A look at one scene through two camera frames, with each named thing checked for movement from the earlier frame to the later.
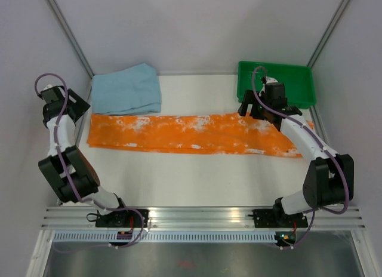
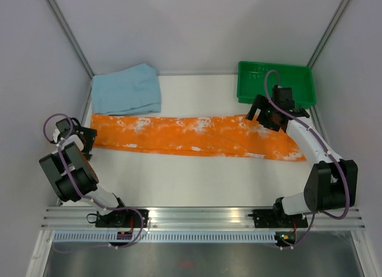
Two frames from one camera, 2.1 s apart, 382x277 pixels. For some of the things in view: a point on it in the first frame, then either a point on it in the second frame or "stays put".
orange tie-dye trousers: [226, 134] stays put
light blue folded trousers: [133, 90] stays put
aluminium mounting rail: [199, 218] stays put
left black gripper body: [67, 102] → [89, 137]
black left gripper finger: [77, 105] → [88, 135]
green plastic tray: [299, 81] stays put
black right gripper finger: [249, 98] → [258, 103]
